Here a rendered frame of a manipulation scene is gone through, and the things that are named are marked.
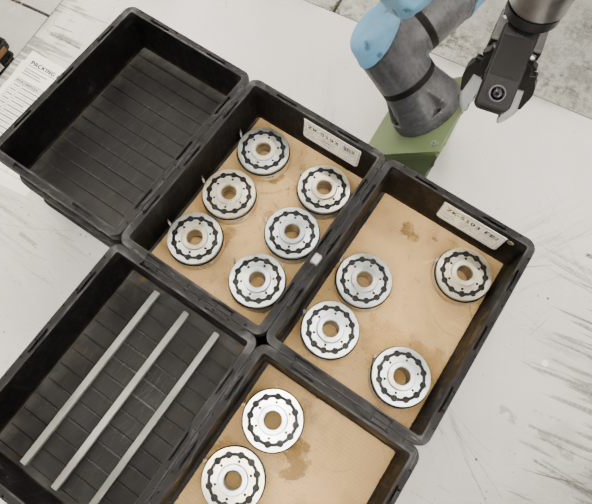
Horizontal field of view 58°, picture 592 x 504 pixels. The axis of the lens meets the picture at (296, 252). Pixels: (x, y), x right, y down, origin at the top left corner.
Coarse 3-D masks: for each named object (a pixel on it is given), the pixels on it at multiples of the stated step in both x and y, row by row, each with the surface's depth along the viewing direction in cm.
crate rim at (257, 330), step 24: (240, 96) 99; (216, 120) 97; (312, 120) 98; (360, 144) 96; (360, 192) 93; (144, 216) 91; (336, 216) 92; (312, 264) 89; (192, 288) 87; (288, 288) 87
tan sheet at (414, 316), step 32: (384, 224) 102; (416, 224) 102; (384, 256) 100; (416, 256) 100; (320, 288) 98; (416, 288) 98; (384, 320) 96; (416, 320) 96; (448, 320) 96; (352, 352) 94; (448, 352) 95; (352, 384) 92
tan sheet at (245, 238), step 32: (320, 160) 106; (288, 192) 104; (320, 192) 104; (352, 192) 104; (224, 224) 101; (256, 224) 102; (320, 224) 102; (160, 256) 99; (224, 256) 99; (224, 288) 97; (256, 320) 96
